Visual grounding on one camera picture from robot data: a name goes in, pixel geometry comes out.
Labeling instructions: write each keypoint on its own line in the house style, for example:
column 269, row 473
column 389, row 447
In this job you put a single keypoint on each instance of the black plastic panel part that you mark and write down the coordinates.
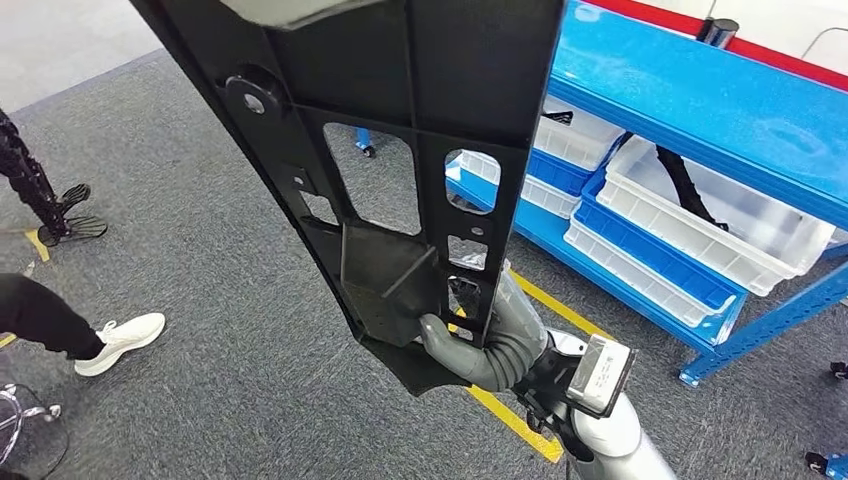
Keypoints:
column 364, row 60

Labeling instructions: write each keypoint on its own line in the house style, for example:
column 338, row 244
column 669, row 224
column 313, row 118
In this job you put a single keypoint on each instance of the small black part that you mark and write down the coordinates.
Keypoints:
column 560, row 118

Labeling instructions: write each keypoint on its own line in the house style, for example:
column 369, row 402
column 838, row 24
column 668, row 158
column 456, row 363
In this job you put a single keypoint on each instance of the black curved strip part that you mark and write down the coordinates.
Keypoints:
column 682, row 185

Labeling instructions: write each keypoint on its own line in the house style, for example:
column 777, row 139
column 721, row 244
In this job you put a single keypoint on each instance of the blue plastic bin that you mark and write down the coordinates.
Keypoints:
column 662, row 265
column 556, row 171

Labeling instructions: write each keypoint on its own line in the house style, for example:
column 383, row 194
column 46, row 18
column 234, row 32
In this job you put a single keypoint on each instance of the yellow floor tape square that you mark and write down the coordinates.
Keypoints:
column 563, row 307

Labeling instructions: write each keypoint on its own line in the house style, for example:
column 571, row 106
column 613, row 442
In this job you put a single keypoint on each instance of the yellow floor tape line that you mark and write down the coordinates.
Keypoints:
column 38, row 245

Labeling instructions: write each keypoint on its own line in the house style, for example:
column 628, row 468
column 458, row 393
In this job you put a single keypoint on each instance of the person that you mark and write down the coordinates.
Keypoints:
column 40, row 311

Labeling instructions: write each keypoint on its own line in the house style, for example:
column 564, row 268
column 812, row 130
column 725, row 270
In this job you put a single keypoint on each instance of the black jointed stand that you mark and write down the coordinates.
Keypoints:
column 26, row 179

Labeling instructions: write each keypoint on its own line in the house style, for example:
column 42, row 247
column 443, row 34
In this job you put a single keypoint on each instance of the chrome stool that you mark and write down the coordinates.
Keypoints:
column 40, row 412

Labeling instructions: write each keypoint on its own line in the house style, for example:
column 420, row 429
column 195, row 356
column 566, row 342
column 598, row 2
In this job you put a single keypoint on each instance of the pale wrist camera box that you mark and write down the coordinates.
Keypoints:
column 599, row 374

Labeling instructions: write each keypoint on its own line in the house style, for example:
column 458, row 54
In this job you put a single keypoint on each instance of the black stanchion post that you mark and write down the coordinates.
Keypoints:
column 719, row 33

